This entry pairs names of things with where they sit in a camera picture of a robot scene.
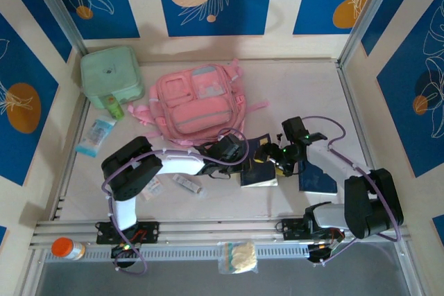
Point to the light blue tissue pack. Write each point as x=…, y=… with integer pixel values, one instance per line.
x=97, y=133

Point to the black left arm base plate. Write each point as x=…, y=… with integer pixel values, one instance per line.
x=149, y=232

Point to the aluminium table side rail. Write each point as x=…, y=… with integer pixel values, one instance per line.
x=351, y=102
x=78, y=126

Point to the mint green square lunch bag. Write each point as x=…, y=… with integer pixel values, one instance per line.
x=107, y=70

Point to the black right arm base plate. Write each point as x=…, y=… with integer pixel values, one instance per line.
x=293, y=228

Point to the bag of white snacks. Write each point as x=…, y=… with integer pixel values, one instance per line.
x=241, y=256

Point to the bottle with orange lid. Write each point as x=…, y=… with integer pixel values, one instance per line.
x=64, y=247

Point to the small green bottle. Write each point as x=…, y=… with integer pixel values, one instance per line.
x=114, y=109

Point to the pink student backpack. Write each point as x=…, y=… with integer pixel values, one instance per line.
x=194, y=112

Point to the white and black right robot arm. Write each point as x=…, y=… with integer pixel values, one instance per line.
x=374, y=202

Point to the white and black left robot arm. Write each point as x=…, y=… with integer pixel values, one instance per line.
x=132, y=171

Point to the aluminium frame rail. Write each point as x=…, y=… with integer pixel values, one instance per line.
x=222, y=227

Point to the dark blue book yellow label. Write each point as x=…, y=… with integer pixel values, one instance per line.
x=260, y=176
x=319, y=181

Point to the small white packaged tube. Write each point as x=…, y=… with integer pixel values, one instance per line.
x=185, y=182

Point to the aluminium frame post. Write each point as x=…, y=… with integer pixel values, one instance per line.
x=57, y=8
x=368, y=8

